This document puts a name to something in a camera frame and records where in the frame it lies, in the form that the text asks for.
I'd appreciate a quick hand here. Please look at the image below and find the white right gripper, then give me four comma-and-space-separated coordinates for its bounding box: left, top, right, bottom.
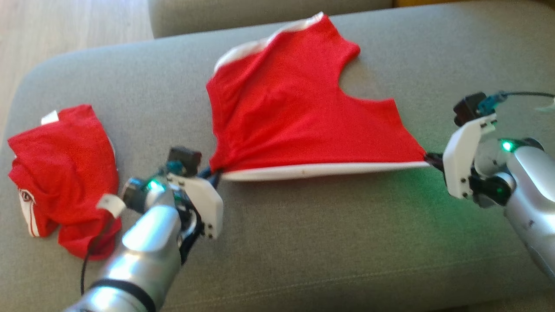
424, 113, 498, 200

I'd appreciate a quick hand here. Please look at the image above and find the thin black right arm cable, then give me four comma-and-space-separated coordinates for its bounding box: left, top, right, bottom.
479, 90, 555, 114

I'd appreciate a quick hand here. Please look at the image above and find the red garment with white trim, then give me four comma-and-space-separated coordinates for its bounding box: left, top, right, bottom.
206, 12, 431, 182

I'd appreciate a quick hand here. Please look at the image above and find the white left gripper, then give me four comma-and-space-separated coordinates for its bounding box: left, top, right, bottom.
167, 167, 224, 261

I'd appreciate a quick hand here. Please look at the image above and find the red jersey with black lettering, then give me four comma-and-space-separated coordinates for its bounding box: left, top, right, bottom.
7, 104, 123, 261

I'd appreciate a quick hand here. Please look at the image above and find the grey sofa seat cushion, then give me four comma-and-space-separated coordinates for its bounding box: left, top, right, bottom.
0, 0, 555, 312
147, 0, 396, 39

